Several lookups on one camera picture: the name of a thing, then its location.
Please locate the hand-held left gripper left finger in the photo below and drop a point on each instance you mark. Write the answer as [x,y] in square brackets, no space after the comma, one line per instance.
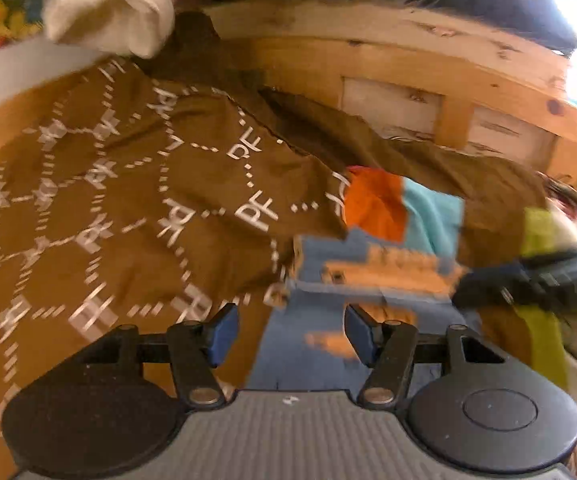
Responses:
[221,335]

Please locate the white cloth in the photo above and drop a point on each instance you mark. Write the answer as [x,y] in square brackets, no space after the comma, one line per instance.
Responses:
[113,5]

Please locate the brown patterned blanket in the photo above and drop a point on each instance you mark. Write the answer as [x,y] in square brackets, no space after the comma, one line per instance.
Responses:
[118,210]

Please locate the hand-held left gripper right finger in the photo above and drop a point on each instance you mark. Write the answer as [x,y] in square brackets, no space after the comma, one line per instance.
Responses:
[361,336]

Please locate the wooden bed frame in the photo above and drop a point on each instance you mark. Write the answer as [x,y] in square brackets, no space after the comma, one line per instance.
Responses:
[368,60]

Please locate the orange and teal cloth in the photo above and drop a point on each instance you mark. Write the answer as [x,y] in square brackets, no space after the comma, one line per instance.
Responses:
[378,210]

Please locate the yellow-green cloth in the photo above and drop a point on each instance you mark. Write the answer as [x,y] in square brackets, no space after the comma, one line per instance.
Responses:
[543,330]

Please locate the blue pants with orange print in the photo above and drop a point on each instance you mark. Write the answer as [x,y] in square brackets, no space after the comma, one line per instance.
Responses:
[288,350]

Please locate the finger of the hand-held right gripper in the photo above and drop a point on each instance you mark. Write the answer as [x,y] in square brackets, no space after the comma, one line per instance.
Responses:
[483,285]

